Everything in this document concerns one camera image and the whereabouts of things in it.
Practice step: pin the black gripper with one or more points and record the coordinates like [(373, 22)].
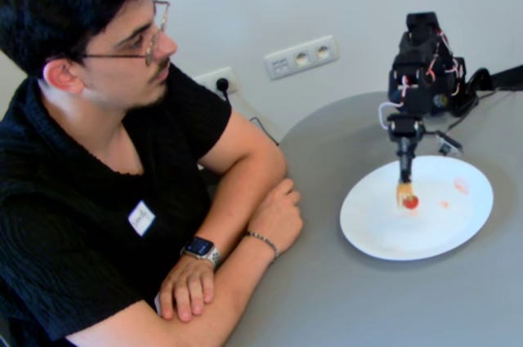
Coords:
[(404, 147)]

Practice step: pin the single red strawberry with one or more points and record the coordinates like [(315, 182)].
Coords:
[(410, 202)]

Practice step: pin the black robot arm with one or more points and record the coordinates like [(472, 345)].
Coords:
[(421, 69)]

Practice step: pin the person's bare right forearm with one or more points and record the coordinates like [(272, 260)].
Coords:
[(233, 286)]

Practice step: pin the person's head with dark hair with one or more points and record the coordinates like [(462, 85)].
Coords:
[(61, 16)]

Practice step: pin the person's right hand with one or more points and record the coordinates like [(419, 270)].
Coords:
[(282, 216)]

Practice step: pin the person's left hand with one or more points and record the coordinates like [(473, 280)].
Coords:
[(186, 290)]

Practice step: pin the round white plate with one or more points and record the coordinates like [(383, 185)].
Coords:
[(376, 224)]

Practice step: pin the black desk clamp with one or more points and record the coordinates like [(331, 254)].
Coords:
[(506, 77)]

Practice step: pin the black power plug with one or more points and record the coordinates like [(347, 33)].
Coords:
[(222, 86)]

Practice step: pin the white name tag sticker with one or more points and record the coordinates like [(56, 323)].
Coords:
[(141, 218)]

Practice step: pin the thin metal round glasses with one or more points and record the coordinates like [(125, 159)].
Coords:
[(151, 47)]

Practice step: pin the black short-sleeved shirt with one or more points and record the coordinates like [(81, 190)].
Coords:
[(81, 179)]

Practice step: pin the white double wall socket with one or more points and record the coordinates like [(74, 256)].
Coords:
[(302, 57)]

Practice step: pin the white single wall socket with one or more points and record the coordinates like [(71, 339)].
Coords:
[(210, 79)]

